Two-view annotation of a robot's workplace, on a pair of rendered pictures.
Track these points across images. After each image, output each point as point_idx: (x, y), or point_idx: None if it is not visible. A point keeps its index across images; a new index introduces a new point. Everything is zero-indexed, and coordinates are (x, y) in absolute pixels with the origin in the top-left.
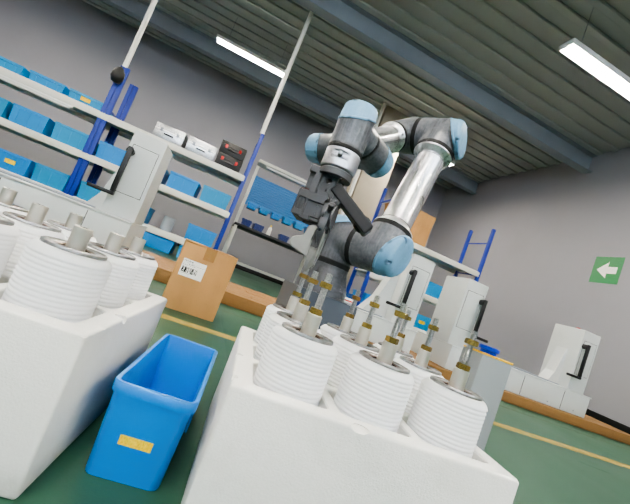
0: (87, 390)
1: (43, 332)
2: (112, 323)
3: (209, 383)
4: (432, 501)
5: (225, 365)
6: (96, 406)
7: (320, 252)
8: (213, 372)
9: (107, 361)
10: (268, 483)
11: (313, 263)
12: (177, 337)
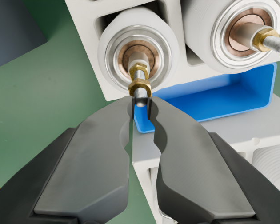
0: (250, 111)
1: None
2: (278, 136)
3: (74, 84)
4: None
5: (6, 91)
6: None
7: (89, 126)
8: (43, 92)
9: (241, 122)
10: None
11: (158, 99)
12: (139, 126)
